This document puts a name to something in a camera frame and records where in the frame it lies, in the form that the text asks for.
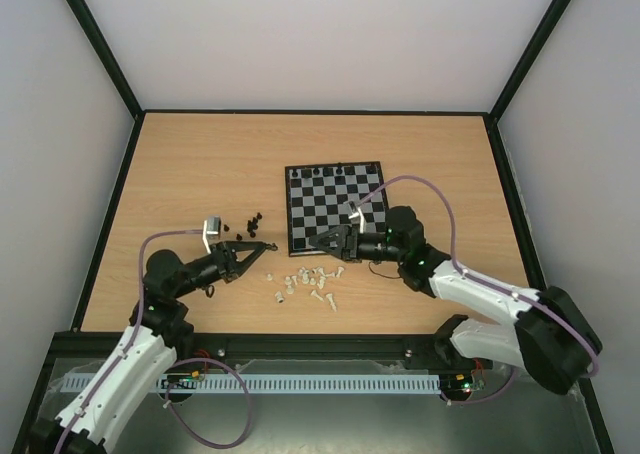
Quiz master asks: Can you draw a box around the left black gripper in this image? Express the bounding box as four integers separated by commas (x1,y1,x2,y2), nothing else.
175,239,266,297

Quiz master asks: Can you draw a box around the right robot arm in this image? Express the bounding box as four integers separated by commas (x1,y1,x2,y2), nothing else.
309,206,603,395

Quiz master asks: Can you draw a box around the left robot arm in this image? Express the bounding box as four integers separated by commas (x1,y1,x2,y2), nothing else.
28,241,277,453

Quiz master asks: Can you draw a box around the black grey chessboard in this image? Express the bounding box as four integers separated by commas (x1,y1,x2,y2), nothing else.
284,161,384,257

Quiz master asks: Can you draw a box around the clear plastic sheet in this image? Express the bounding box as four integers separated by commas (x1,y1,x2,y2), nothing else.
486,364,582,400

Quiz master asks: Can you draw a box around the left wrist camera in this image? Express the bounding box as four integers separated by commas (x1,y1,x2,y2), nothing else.
202,216,222,254

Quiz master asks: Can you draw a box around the black aluminium frame rail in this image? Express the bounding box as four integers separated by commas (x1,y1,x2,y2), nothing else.
49,331,581,363

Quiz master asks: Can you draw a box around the light blue cable duct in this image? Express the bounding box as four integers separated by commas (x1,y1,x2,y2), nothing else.
59,372,441,395

